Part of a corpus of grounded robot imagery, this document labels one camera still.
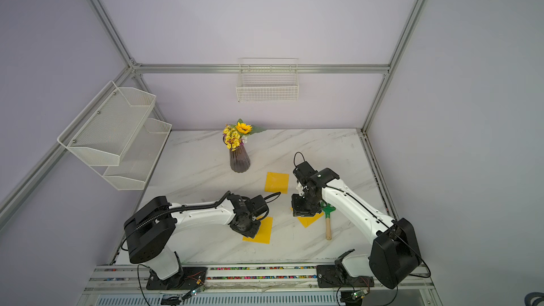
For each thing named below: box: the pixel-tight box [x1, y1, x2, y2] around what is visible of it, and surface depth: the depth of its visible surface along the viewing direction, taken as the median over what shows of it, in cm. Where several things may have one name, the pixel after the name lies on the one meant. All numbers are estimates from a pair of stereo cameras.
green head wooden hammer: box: [319, 201, 336, 241], surface depth 86 cm
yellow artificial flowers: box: [222, 118, 267, 152], surface depth 88 cm
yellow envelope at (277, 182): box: [264, 171, 290, 195], surface depth 101 cm
